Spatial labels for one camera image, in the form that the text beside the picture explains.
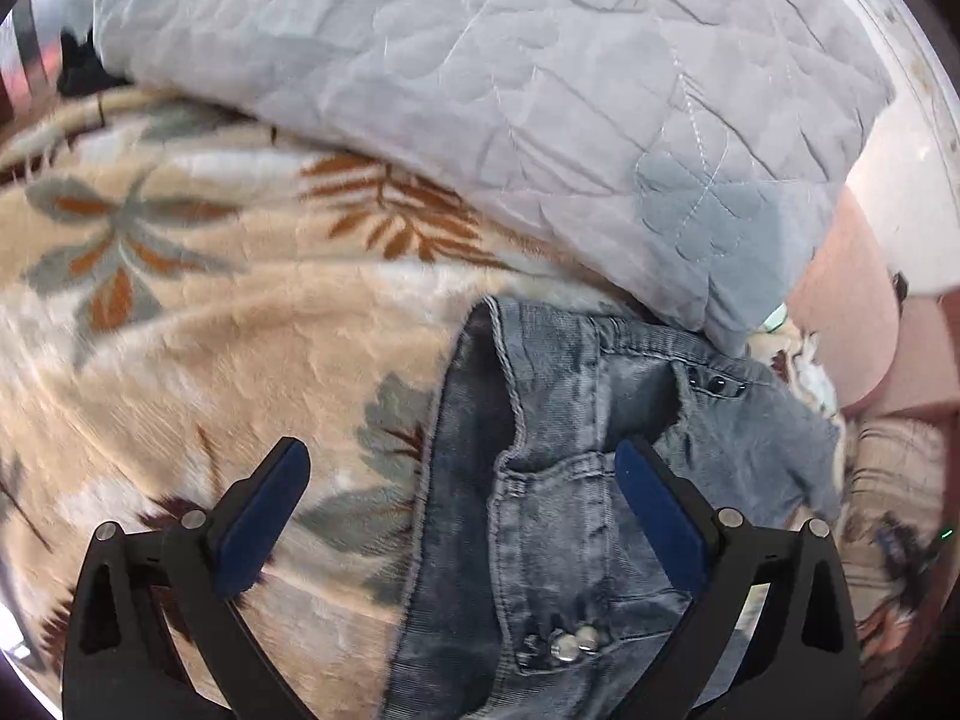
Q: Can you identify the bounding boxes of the beige leaf-print blanket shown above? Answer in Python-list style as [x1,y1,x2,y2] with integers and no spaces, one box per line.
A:
[0,86,950,720]

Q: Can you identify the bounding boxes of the grey quilted pillow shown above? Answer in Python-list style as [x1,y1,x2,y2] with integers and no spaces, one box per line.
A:
[91,0,897,353]

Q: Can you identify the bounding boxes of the grey denim pants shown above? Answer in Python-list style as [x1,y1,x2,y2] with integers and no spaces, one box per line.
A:
[382,294,845,720]

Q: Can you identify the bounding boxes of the pink sofa cushion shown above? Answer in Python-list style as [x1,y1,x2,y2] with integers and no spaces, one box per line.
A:
[787,184,901,413]

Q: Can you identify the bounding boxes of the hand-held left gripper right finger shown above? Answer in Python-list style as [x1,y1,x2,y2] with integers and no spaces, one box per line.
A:
[613,435,863,720]

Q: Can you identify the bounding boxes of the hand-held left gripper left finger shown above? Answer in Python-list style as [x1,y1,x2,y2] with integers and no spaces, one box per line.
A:
[61,436,316,720]

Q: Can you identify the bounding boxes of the dark cloth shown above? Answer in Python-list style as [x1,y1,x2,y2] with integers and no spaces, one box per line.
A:
[56,26,134,100]

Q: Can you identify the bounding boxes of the patterned glass window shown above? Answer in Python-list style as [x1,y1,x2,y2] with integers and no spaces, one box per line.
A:
[0,0,95,125]

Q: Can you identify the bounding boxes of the beige striped bolster pillow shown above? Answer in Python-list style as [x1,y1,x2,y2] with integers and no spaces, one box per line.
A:
[851,416,950,533]

